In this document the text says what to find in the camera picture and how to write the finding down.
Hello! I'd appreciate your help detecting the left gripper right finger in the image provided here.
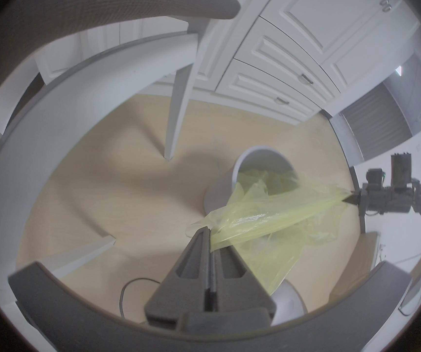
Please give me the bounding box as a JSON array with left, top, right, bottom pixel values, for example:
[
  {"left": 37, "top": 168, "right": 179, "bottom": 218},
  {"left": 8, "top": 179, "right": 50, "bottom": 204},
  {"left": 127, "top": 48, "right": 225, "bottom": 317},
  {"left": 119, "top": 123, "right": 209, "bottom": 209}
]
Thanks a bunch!
[{"left": 210, "top": 245, "right": 278, "bottom": 318}]

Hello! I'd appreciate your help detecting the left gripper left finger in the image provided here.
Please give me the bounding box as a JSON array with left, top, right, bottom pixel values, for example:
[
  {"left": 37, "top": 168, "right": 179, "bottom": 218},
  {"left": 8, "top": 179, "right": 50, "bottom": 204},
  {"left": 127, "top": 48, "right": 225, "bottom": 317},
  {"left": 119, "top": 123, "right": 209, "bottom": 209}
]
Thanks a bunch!
[{"left": 144, "top": 227, "right": 211, "bottom": 325}]

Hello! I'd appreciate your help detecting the yellow plastic bag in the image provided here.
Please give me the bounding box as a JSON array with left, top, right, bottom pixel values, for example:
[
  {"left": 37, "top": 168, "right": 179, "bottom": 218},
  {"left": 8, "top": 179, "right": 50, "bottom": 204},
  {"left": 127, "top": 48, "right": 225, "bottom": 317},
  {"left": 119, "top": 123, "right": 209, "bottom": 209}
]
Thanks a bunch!
[{"left": 185, "top": 169, "right": 354, "bottom": 296}]

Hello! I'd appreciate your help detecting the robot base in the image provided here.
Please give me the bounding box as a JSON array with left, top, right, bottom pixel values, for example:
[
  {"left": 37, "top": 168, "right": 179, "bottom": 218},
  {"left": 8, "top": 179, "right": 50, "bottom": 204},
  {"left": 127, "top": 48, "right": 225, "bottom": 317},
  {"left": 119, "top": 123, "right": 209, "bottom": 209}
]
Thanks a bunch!
[{"left": 271, "top": 279, "right": 308, "bottom": 325}]

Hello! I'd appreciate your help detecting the white trash bin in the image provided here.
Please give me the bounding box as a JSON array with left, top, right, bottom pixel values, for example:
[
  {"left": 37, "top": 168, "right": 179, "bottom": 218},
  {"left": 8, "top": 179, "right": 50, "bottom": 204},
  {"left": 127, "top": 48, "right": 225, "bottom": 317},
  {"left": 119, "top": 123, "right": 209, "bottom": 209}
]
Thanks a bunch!
[{"left": 204, "top": 145, "right": 299, "bottom": 219}]

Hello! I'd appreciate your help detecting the white wardrobe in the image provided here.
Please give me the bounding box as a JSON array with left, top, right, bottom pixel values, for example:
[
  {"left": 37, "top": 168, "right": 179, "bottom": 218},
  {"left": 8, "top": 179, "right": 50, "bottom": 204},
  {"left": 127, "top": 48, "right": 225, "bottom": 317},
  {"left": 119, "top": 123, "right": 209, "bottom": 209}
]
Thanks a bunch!
[{"left": 34, "top": 0, "right": 421, "bottom": 125}]

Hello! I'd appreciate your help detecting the grey padded white chair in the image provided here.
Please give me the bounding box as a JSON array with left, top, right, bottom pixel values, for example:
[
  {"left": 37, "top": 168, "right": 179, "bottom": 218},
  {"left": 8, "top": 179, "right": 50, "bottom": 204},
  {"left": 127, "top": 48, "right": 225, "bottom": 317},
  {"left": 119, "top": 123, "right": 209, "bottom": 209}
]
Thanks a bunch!
[{"left": 0, "top": 0, "right": 241, "bottom": 303}]

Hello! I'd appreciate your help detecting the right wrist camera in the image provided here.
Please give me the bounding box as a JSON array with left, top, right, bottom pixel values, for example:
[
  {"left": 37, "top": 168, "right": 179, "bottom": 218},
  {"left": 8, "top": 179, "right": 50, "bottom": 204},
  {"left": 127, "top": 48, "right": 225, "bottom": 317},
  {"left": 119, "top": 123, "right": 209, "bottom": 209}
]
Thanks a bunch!
[{"left": 365, "top": 168, "right": 384, "bottom": 188}]

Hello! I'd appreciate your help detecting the black cable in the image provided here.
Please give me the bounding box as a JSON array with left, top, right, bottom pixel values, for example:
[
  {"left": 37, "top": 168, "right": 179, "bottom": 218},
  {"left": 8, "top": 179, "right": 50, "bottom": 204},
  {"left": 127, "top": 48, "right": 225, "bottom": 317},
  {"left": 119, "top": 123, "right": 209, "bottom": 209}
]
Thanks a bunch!
[{"left": 120, "top": 278, "right": 163, "bottom": 319}]

